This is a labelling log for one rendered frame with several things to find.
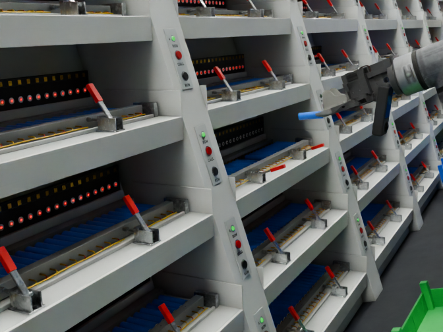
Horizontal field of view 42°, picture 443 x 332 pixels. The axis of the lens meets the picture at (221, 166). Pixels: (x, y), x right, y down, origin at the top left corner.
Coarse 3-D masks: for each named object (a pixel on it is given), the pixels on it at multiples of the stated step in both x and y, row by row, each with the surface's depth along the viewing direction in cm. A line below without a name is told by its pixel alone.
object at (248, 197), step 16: (240, 144) 163; (288, 160) 157; (304, 160) 156; (320, 160) 166; (272, 176) 140; (288, 176) 145; (304, 176) 155; (240, 192) 127; (256, 192) 129; (272, 192) 137; (240, 208) 123; (256, 208) 130
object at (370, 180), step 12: (348, 156) 237; (360, 156) 240; (372, 156) 238; (384, 156) 233; (396, 156) 233; (348, 168) 219; (360, 168) 215; (372, 168) 225; (384, 168) 217; (396, 168) 229; (360, 180) 196; (372, 180) 206; (384, 180) 212; (360, 192) 192; (372, 192) 198; (360, 204) 185
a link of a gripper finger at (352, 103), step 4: (352, 100) 134; (360, 100) 134; (364, 100) 134; (344, 104) 134; (348, 104) 134; (352, 104) 133; (356, 104) 133; (360, 104) 133; (332, 108) 137; (336, 108) 136; (340, 108) 135; (344, 108) 135; (348, 108) 134; (332, 112) 137; (336, 112) 136
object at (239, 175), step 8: (296, 144) 166; (304, 144) 169; (280, 152) 156; (264, 160) 147; (272, 160) 150; (280, 160) 155; (248, 168) 139; (256, 168) 142; (264, 168) 144; (232, 176) 132; (240, 176) 134; (240, 184) 130
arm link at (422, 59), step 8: (424, 48) 126; (432, 48) 124; (440, 48) 123; (416, 56) 126; (424, 56) 124; (432, 56) 123; (440, 56) 122; (416, 64) 125; (424, 64) 124; (432, 64) 123; (440, 64) 122; (416, 72) 125; (424, 72) 124; (432, 72) 124; (440, 72) 123; (424, 80) 125; (432, 80) 125; (440, 80) 123; (424, 88) 128
